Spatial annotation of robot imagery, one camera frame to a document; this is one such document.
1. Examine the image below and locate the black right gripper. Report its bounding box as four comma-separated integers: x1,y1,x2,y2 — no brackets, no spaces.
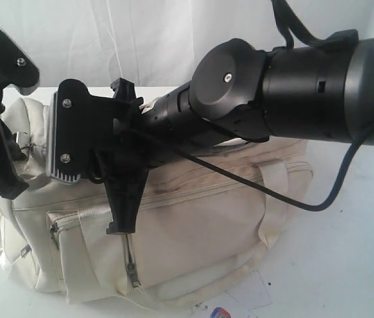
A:
56,78,160,235

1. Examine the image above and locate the cream fabric duffel bag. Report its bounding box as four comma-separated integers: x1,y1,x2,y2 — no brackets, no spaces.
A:
0,97,316,304

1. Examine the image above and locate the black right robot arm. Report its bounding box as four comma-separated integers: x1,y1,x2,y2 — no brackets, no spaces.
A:
47,30,374,234

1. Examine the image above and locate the white paper card with logo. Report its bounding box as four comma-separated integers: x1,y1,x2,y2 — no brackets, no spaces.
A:
189,270,271,318

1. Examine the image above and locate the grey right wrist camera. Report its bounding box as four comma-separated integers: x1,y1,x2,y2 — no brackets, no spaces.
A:
44,92,81,186

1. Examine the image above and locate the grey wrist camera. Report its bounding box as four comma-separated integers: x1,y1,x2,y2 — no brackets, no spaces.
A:
0,29,40,95
44,92,81,186

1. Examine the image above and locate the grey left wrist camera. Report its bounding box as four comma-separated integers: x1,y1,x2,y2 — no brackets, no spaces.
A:
0,29,40,95

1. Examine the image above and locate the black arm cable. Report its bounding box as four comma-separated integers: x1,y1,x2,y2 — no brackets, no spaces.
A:
123,0,374,212

